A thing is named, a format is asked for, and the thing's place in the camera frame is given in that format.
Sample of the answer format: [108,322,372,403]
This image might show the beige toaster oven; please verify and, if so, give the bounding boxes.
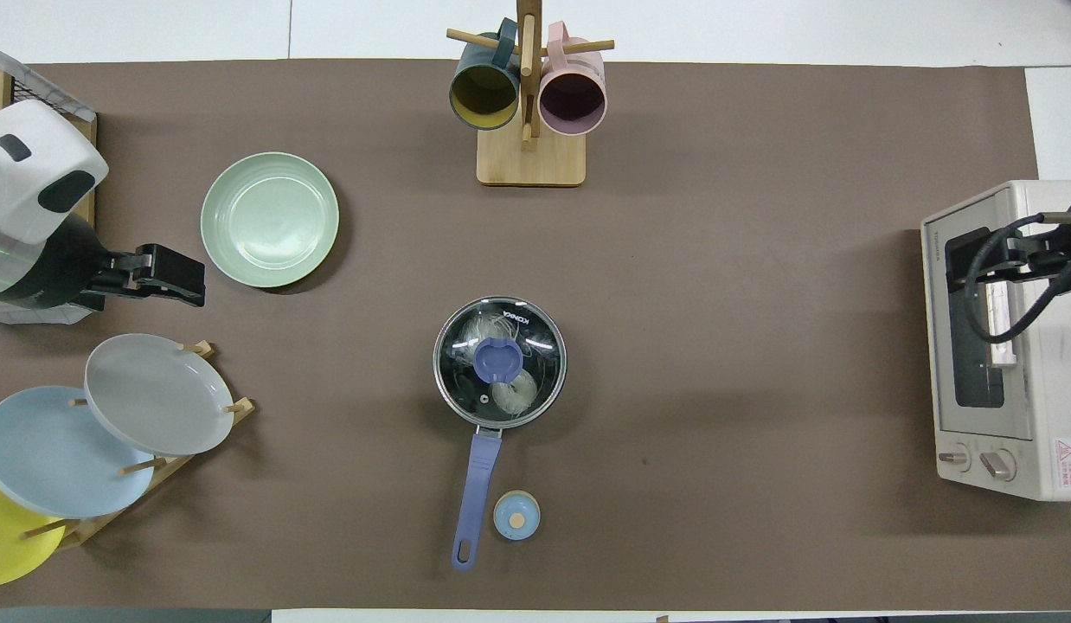
[920,180,1071,503]

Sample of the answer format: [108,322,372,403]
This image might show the wooden mug tree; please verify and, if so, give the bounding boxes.
[446,0,615,188]

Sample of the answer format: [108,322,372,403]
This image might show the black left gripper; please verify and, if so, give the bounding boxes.
[90,243,207,309]

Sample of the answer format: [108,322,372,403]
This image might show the dark pot with purple handle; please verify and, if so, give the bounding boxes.
[433,297,568,572]

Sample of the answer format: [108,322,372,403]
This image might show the light blue plate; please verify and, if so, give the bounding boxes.
[0,386,156,520]

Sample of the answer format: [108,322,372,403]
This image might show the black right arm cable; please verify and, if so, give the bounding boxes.
[963,213,1071,345]

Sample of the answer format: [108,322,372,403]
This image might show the pale green plate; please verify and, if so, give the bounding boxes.
[200,152,340,289]

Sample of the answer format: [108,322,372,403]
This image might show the brown table mat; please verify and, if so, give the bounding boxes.
[0,59,1071,611]

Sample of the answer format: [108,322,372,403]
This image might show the wooden plate rack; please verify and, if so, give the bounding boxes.
[21,340,256,551]

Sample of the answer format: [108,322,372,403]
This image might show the small blue jar cork stopper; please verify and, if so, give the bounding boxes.
[492,490,541,542]

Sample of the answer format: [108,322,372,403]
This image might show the pink mug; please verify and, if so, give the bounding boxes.
[537,22,607,137]

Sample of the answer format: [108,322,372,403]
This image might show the small white food bag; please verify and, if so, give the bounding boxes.
[459,313,541,418]

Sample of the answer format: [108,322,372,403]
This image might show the glass lid with blue knob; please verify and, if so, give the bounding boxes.
[433,297,568,431]

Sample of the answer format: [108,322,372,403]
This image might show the teal mug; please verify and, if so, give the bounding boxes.
[449,19,522,132]

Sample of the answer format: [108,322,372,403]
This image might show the yellow plate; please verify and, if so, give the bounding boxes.
[0,467,67,589]

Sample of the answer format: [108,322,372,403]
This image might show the grey plate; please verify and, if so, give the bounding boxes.
[84,334,235,457]

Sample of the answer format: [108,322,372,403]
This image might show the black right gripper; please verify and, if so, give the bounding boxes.
[965,229,1071,286]

